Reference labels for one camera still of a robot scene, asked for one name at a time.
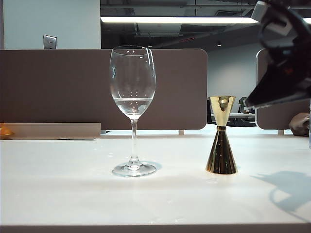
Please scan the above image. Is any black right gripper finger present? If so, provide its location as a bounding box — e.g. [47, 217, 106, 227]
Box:
[243, 65, 311, 109]

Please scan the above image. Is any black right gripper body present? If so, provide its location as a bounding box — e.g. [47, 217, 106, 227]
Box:
[258, 0, 311, 73]

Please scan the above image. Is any gold double-cone jigger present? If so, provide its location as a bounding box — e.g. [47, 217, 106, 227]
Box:
[205, 96, 237, 175]

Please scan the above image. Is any clear wine glass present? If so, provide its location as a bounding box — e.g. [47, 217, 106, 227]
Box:
[109, 45, 157, 178]

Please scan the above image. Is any brown desk partition rounded corner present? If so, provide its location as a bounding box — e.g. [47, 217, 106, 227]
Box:
[255, 48, 311, 131]

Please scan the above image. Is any brown crumpled bag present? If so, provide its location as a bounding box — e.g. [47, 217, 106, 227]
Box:
[288, 112, 311, 136]

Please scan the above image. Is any small potted green plant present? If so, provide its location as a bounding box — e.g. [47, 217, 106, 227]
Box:
[239, 97, 255, 114]

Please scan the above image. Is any white background desk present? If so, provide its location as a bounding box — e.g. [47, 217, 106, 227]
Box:
[210, 112, 256, 122]

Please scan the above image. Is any black office chair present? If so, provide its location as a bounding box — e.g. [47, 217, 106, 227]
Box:
[207, 99, 214, 125]

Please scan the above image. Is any long ceiling light strip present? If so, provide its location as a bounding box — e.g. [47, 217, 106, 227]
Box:
[100, 16, 311, 25]

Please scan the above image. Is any wide brown desk partition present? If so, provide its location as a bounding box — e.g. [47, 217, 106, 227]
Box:
[0, 48, 208, 131]

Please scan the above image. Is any orange yellow object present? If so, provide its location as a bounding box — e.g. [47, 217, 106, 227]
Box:
[0, 123, 15, 140]

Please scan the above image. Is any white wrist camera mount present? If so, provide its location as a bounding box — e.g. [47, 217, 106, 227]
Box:
[251, 0, 268, 23]

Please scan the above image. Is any beige cable tray lid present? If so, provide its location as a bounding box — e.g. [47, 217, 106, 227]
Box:
[0, 122, 102, 140]

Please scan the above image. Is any metal wall switch plate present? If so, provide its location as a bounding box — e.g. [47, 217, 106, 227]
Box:
[43, 34, 58, 50]

